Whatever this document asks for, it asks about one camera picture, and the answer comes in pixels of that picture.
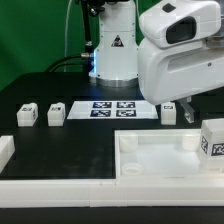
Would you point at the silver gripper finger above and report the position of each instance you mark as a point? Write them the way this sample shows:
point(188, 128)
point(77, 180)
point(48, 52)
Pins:
point(188, 109)

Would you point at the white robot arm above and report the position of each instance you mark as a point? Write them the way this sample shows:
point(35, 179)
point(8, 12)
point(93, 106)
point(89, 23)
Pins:
point(172, 51)

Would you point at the white square tabletop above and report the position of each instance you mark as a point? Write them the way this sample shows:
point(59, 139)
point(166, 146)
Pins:
point(163, 153)

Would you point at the white U-shaped obstacle fence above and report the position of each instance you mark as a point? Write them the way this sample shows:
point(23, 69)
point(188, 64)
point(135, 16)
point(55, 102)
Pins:
point(116, 192)

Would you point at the white sheet with tags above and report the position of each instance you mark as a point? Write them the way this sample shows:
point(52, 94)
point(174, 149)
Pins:
point(122, 109)

